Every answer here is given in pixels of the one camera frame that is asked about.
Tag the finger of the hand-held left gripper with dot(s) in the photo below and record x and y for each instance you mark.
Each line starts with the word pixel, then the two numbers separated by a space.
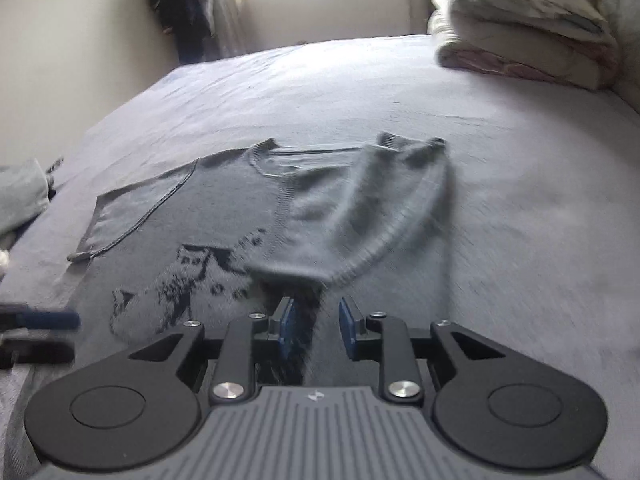
pixel 50 320
pixel 40 352

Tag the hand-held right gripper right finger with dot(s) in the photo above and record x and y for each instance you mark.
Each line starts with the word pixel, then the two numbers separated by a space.
pixel 347 330

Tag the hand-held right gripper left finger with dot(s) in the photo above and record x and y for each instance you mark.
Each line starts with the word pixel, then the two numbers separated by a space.
pixel 287 327

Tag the grey knitted sweater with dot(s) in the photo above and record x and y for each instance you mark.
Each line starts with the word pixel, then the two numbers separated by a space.
pixel 225 200

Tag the white fluffy item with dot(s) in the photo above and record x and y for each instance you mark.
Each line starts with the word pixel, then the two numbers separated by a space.
pixel 4 260

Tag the light grey garment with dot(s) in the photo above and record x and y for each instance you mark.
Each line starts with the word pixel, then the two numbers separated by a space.
pixel 20 195

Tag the grey fleece bed blanket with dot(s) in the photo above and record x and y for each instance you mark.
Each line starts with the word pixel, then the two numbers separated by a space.
pixel 525 235

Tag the grey curtain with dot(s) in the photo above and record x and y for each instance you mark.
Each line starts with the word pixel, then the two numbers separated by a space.
pixel 227 15

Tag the dark hanging jacket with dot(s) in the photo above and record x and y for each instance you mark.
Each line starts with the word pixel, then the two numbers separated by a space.
pixel 185 10

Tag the folded floral quilt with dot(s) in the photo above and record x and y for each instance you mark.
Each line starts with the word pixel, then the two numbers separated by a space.
pixel 525 35

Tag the grey quilted headboard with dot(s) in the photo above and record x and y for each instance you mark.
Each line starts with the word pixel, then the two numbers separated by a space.
pixel 627 35

